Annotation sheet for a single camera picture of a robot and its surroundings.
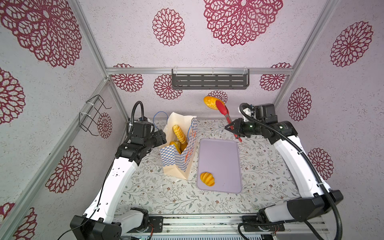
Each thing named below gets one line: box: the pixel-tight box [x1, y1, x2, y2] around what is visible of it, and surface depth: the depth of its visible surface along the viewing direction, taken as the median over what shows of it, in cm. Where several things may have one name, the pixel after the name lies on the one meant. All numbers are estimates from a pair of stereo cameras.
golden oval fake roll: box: [203, 96, 226, 110], surface depth 78 cm
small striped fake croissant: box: [200, 172, 215, 187], surface depth 87 cm
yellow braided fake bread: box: [172, 124, 187, 144], surface depth 95 cm
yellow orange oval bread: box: [169, 140, 182, 155], surface depth 96 cm
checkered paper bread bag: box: [160, 111, 198, 180], surface depth 85 cm
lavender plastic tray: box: [196, 138, 242, 194], surface depth 97 cm
